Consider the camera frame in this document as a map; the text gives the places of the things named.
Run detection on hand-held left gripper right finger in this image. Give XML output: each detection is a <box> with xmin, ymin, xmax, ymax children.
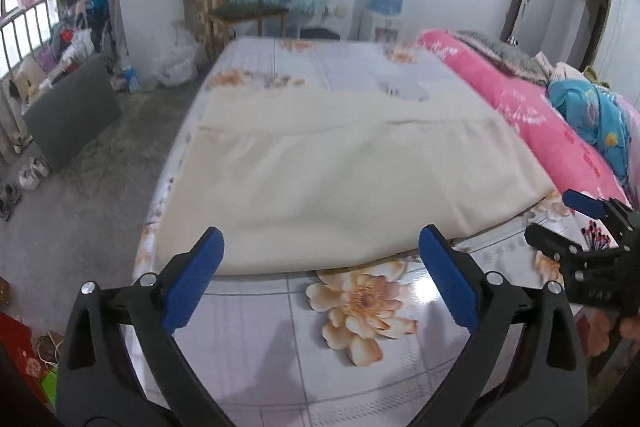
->
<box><xmin>407</xmin><ymin>224</ymin><xmax>588</xmax><ymax>427</ymax></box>

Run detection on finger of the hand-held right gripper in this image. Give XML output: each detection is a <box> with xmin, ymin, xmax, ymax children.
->
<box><xmin>562</xmin><ymin>189</ymin><xmax>628</xmax><ymax>220</ymax></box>
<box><xmin>525</xmin><ymin>224</ymin><xmax>583</xmax><ymax>264</ymax></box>

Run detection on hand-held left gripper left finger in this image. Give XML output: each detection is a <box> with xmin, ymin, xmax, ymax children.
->
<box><xmin>55</xmin><ymin>227</ymin><xmax>236</xmax><ymax>427</ymax></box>

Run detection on cream jacket with black stripes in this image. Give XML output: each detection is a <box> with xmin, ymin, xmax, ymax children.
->
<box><xmin>155</xmin><ymin>87</ymin><xmax>556</xmax><ymax>275</ymax></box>

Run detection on blue printed cloth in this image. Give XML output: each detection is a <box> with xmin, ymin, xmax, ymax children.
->
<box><xmin>546</xmin><ymin>79</ymin><xmax>631</xmax><ymax>180</ymax></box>

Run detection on pink floral blanket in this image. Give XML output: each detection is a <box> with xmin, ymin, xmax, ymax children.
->
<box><xmin>416</xmin><ymin>29</ymin><xmax>631</xmax><ymax>208</ymax></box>

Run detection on grey fluffy blanket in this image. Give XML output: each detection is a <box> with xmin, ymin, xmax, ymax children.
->
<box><xmin>452</xmin><ymin>30</ymin><xmax>551</xmax><ymax>85</ymax></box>

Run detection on green paper bag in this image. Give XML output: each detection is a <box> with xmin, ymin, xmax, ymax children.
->
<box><xmin>40</xmin><ymin>367</ymin><xmax>58</xmax><ymax>408</ymax></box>

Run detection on red box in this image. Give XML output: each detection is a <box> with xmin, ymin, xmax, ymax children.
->
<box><xmin>0</xmin><ymin>312</ymin><xmax>38</xmax><ymax>388</ymax></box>

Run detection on pair of white shoes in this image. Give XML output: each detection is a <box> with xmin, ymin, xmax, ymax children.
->
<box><xmin>20</xmin><ymin>157</ymin><xmax>51</xmax><ymax>190</ymax></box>

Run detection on pair of dark shoes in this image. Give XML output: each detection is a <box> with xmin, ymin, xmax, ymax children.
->
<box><xmin>0</xmin><ymin>184</ymin><xmax>23</xmax><ymax>220</ymax></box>

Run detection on dark grey board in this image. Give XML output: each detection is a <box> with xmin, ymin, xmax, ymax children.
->
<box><xmin>22</xmin><ymin>54</ymin><xmax>123</xmax><ymax>172</ymax></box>

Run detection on white plastic bag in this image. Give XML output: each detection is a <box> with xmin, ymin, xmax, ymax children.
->
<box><xmin>152</xmin><ymin>29</ymin><xmax>198</xmax><ymax>85</ymax></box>

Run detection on wooden chair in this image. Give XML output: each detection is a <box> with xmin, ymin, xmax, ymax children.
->
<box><xmin>180</xmin><ymin>0</ymin><xmax>291</xmax><ymax>60</ymax></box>

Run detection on metal railing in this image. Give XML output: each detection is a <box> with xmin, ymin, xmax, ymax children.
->
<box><xmin>0</xmin><ymin>0</ymin><xmax>63</xmax><ymax>162</ymax></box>

